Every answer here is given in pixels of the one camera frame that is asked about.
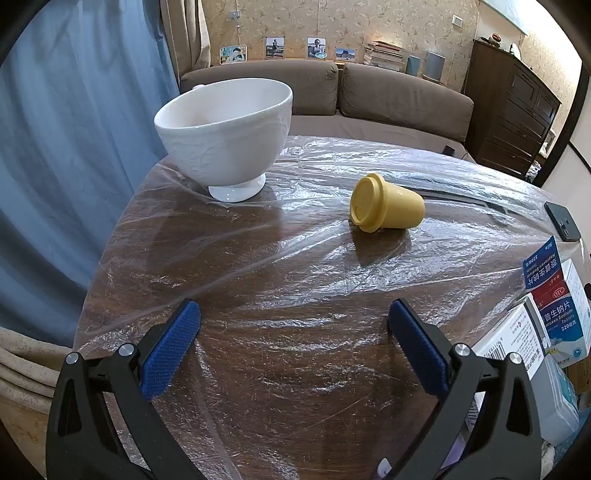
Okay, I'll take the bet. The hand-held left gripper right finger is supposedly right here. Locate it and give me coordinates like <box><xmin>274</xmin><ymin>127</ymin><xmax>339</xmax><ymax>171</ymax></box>
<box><xmin>387</xmin><ymin>298</ymin><xmax>543</xmax><ymax>480</ymax></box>

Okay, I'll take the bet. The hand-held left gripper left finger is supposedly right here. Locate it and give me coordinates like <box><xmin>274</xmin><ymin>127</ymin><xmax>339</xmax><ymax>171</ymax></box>
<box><xmin>45</xmin><ymin>298</ymin><xmax>204</xmax><ymax>480</ymax></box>

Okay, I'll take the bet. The yellow lidded cup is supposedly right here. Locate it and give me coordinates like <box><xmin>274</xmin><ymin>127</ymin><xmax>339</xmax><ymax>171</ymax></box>
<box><xmin>349</xmin><ymin>173</ymin><xmax>426</xmax><ymax>233</ymax></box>

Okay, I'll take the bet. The flat white medicine box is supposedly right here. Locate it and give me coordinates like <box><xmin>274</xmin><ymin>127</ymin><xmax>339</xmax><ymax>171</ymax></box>
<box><xmin>466</xmin><ymin>295</ymin><xmax>551</xmax><ymax>432</ymax></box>

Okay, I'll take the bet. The open-flap medicine box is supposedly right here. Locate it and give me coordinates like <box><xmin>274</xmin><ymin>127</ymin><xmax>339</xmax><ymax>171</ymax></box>
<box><xmin>522</xmin><ymin>235</ymin><xmax>591</xmax><ymax>370</ymax></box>

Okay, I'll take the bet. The clear plastic box teal label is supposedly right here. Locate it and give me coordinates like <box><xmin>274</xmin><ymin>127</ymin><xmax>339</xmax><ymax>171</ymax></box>
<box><xmin>531</xmin><ymin>354</ymin><xmax>581</xmax><ymax>446</ymax></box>

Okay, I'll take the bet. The beige ribbed cloth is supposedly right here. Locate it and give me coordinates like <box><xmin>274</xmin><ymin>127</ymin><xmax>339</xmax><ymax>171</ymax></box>
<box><xmin>0</xmin><ymin>325</ymin><xmax>88</xmax><ymax>480</ymax></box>

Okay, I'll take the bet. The blue smartphone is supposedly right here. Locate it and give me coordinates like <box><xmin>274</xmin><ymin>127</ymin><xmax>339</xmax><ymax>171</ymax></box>
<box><xmin>544</xmin><ymin>201</ymin><xmax>583</xmax><ymax>243</ymax></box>

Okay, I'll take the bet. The blue curtain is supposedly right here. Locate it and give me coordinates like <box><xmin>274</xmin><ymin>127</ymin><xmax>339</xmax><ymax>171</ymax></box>
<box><xmin>0</xmin><ymin>0</ymin><xmax>182</xmax><ymax>347</ymax></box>

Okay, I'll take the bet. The white footed ceramic bowl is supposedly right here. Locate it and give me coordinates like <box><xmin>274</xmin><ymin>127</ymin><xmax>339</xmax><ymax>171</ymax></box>
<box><xmin>154</xmin><ymin>78</ymin><xmax>294</xmax><ymax>203</ymax></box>

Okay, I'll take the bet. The brown sofa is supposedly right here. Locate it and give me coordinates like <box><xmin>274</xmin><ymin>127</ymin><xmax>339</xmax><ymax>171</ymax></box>
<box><xmin>179</xmin><ymin>59</ymin><xmax>476</xmax><ymax>162</ymax></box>

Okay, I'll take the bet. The brown sofa back cushion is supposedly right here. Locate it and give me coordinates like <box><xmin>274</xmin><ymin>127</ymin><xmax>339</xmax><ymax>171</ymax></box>
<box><xmin>339</xmin><ymin>62</ymin><xmax>475</xmax><ymax>142</ymax></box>
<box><xmin>180</xmin><ymin>59</ymin><xmax>339</xmax><ymax>117</ymax></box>

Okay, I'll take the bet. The dark wooden dresser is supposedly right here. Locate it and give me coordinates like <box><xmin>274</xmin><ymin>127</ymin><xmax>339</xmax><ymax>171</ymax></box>
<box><xmin>462</xmin><ymin>39</ymin><xmax>563</xmax><ymax>179</ymax></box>

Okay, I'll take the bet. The grey cylinder speaker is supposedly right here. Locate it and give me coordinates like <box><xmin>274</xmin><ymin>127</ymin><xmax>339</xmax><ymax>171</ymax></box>
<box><xmin>424</xmin><ymin>51</ymin><xmax>447</xmax><ymax>84</ymax></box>

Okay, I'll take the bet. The stack of books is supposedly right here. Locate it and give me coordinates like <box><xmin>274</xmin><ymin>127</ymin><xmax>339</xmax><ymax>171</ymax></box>
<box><xmin>363</xmin><ymin>41</ymin><xmax>408</xmax><ymax>73</ymax></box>

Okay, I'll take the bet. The beige patterned curtain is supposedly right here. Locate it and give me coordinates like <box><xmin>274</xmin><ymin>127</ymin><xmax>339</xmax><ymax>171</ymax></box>
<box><xmin>159</xmin><ymin>0</ymin><xmax>214</xmax><ymax>71</ymax></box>

